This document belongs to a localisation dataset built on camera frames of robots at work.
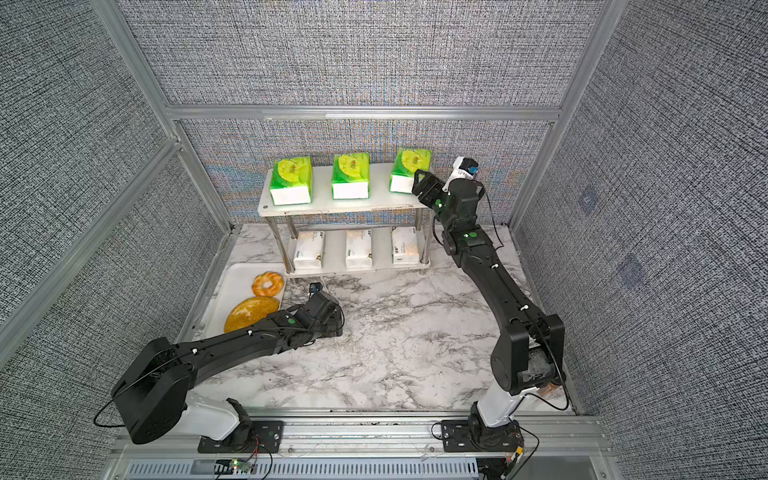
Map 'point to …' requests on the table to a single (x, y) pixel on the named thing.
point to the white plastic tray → (237, 285)
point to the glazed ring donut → (275, 278)
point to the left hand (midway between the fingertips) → (337, 320)
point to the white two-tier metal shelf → (345, 217)
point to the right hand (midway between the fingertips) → (426, 166)
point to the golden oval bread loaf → (248, 311)
